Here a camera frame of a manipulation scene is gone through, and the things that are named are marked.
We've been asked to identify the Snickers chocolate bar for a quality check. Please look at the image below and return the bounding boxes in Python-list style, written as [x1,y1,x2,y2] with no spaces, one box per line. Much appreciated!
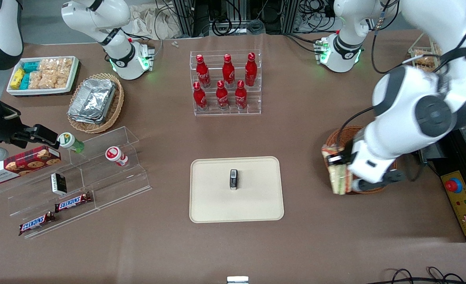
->
[54,192,93,213]
[18,211,56,236]

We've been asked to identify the grey metal bracket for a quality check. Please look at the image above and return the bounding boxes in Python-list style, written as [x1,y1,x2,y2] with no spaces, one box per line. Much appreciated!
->
[417,141,447,164]

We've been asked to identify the small black white carton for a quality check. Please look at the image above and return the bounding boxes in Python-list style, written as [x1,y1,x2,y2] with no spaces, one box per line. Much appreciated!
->
[51,172,68,195]

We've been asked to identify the wire basket with snacks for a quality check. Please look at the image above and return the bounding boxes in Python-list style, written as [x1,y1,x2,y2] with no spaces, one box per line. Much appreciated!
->
[408,39,443,72]

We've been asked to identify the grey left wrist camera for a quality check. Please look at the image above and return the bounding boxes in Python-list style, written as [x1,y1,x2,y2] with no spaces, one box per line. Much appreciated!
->
[352,170,406,194]

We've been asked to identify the black floor cable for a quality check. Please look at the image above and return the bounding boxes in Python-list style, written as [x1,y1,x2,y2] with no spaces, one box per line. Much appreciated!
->
[369,268,423,284]
[422,266,466,284]

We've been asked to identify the black yellow emergency stop box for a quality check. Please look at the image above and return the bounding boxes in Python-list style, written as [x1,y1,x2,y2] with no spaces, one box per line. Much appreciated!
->
[439,170,466,243]

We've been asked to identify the clear acrylic stepped shelf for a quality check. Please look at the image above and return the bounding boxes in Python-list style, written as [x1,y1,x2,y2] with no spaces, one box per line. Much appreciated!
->
[0,126,153,240]

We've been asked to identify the aluminium foil container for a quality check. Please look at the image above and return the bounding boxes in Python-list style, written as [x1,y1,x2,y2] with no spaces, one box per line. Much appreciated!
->
[67,78,117,125]

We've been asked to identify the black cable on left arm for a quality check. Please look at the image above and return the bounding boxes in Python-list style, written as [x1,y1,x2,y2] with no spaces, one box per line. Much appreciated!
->
[333,8,395,158]

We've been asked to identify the oval brown wicker basket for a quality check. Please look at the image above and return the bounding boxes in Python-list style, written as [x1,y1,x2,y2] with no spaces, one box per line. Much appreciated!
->
[67,73,125,134]

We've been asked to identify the clear bag of rice crackers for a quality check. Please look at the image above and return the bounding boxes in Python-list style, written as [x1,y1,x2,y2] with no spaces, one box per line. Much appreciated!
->
[39,58,74,75]
[29,71,56,90]
[54,71,74,90]

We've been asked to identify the beige plastic tray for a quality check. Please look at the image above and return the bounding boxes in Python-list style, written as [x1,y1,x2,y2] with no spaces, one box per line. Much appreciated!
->
[189,156,285,224]

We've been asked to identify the triangle sandwich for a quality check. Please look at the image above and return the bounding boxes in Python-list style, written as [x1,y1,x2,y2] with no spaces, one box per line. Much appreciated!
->
[321,144,354,196]

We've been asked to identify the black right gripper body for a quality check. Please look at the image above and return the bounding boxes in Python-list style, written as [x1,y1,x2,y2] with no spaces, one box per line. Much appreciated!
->
[0,89,25,145]

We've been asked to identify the yellow snack packet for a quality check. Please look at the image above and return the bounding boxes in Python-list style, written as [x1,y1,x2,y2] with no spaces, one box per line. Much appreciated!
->
[10,67,25,90]

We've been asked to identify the round brown wicker basket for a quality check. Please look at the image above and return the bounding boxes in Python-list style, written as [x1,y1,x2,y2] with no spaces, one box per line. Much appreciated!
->
[325,125,398,194]

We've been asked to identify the white snack tray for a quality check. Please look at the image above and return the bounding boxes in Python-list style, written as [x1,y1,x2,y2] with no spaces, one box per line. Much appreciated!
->
[6,56,80,97]

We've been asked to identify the coiled black cable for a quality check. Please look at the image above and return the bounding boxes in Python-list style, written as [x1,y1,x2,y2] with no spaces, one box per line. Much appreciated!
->
[211,15,234,37]

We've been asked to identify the red cola bottle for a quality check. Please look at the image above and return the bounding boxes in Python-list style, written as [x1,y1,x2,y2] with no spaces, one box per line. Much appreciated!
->
[193,81,209,112]
[221,53,236,88]
[215,80,230,111]
[244,52,258,87]
[195,54,212,89]
[234,80,248,110]

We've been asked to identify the crumpled white cloth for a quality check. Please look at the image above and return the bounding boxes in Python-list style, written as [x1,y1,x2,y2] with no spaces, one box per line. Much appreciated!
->
[128,4,183,41]

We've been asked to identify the clear acrylic bottle rack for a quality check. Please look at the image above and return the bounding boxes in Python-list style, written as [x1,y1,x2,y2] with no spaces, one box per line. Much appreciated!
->
[189,49,262,117]

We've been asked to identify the thin black cable by bracket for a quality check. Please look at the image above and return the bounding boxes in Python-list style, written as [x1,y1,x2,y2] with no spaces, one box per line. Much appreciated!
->
[406,153,442,182]

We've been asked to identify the red tartan cookie box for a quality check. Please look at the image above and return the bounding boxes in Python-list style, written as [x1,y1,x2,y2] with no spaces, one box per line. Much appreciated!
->
[0,145,62,185]

